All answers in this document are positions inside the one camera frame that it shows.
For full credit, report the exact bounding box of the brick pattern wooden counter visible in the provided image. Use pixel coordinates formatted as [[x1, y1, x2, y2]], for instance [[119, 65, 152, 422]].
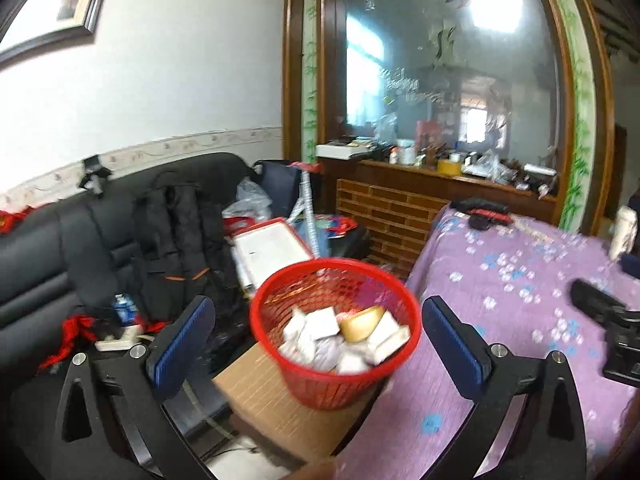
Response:
[[320, 158, 560, 278]]

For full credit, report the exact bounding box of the black leather sofa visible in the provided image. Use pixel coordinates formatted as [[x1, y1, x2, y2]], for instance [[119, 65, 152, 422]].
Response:
[[1, 153, 254, 479]]

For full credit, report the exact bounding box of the wooden chopsticks bundle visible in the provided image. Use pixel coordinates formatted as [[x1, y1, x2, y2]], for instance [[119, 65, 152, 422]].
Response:
[[513, 217, 554, 244]]

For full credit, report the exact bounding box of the red framed white board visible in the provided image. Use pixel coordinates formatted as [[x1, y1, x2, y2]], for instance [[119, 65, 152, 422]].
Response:
[[231, 218, 314, 299]]

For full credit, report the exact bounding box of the dark blue bag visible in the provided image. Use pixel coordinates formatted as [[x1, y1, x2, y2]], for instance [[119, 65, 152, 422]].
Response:
[[253, 159, 303, 218]]

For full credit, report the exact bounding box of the yellow round lid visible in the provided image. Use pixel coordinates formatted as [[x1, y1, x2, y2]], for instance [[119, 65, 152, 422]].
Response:
[[336, 306, 386, 344]]

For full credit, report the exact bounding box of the red mesh waste basket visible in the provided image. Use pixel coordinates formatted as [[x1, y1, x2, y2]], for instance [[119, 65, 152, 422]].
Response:
[[250, 258, 422, 411]]

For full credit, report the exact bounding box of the green white medicine box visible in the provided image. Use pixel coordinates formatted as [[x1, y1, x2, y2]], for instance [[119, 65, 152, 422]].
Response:
[[364, 311, 411, 366]]

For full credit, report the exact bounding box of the cardboard box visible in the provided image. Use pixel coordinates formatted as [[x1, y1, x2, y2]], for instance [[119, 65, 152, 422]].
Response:
[[213, 344, 386, 467]]

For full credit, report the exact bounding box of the purple floral tablecloth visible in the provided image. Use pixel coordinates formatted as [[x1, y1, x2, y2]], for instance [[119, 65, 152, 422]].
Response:
[[337, 208, 639, 479]]

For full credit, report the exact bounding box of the black backpack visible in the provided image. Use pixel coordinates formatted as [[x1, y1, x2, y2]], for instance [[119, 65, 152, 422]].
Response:
[[132, 171, 245, 322]]

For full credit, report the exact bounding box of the black red folded umbrella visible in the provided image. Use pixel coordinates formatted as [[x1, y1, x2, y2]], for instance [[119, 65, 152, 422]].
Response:
[[450, 197, 513, 231]]

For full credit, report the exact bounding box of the white floral lidded cup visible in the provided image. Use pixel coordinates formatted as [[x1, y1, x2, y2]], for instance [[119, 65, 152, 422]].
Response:
[[608, 206, 638, 261]]

